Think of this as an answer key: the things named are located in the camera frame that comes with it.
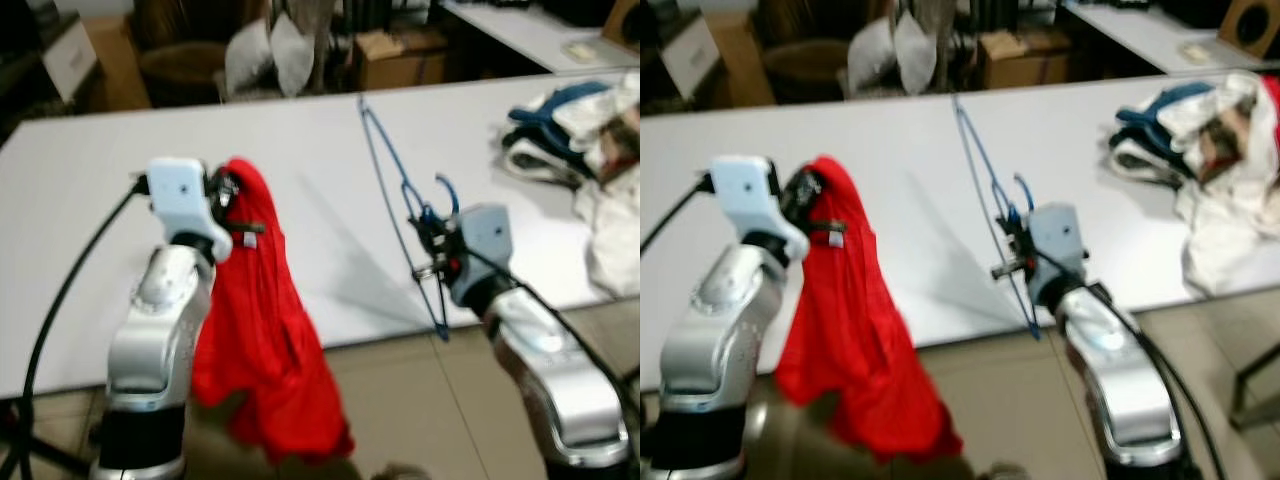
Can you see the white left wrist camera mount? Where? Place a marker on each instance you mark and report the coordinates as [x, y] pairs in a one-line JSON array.
[[745, 195], [185, 195]]

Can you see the white garment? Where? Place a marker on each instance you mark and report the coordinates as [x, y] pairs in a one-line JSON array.
[[612, 235], [1225, 235]]

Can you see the blue garment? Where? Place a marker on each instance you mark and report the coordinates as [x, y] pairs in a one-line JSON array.
[[555, 110], [1160, 115]]

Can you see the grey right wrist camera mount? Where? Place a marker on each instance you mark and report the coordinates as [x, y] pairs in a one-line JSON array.
[[1062, 235], [487, 235]]

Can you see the blue clothes hanger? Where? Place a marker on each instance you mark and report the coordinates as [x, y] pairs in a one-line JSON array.
[[386, 150], [985, 160]]

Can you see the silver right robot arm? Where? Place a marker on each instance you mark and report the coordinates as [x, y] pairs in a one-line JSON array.
[[550, 380], [1120, 390]]

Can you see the black metal frame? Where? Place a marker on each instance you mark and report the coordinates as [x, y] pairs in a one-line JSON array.
[[1245, 385]]

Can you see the brown round basket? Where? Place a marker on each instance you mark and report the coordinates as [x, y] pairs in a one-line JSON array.
[[805, 72], [180, 75]]

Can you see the white sign board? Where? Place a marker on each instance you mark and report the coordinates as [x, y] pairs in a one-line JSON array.
[[70, 60], [690, 55]]

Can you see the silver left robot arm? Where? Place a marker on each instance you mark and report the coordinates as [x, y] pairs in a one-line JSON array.
[[705, 340], [150, 330]]

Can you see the red shirt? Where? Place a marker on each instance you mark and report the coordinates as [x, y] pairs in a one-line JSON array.
[[260, 340], [850, 340]]

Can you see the small tan flat object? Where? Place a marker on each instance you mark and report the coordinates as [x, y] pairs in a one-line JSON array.
[[580, 51], [1196, 52]]

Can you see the patterned cream garment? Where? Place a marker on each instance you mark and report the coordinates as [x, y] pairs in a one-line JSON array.
[[615, 125], [1225, 125]]

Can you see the tall brown cardboard box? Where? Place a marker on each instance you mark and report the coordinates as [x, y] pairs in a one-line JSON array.
[[745, 65]]

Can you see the cardboard box with round hole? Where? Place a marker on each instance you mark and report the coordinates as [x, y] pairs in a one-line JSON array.
[[625, 22], [1250, 25]]

